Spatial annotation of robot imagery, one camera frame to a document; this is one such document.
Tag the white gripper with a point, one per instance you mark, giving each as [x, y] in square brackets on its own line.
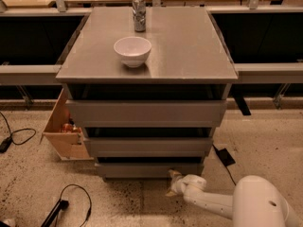
[190, 183]

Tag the grey bottom drawer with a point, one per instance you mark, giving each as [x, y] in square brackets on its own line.
[146, 167]

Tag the grey drawer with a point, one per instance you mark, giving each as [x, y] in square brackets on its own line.
[146, 167]
[147, 114]
[147, 142]

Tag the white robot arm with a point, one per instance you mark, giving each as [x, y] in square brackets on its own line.
[255, 202]

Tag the grey drawer cabinet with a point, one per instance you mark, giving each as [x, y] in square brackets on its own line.
[187, 62]

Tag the grey middle drawer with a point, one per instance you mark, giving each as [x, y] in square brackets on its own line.
[147, 142]

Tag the grey top drawer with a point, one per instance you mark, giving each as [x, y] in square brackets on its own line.
[147, 114]

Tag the black power adapter right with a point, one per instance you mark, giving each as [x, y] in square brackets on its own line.
[226, 159]

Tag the cardboard box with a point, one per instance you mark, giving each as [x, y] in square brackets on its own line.
[69, 146]

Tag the black bar bottom left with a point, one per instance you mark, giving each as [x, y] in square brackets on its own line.
[58, 207]

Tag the orange items in box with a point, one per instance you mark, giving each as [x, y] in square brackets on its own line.
[67, 127]

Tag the white ceramic bowl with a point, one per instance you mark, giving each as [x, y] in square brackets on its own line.
[133, 51]

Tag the silver drink can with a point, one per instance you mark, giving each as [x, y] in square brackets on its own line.
[139, 15]

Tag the grey metal rail right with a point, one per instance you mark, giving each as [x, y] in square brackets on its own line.
[267, 73]

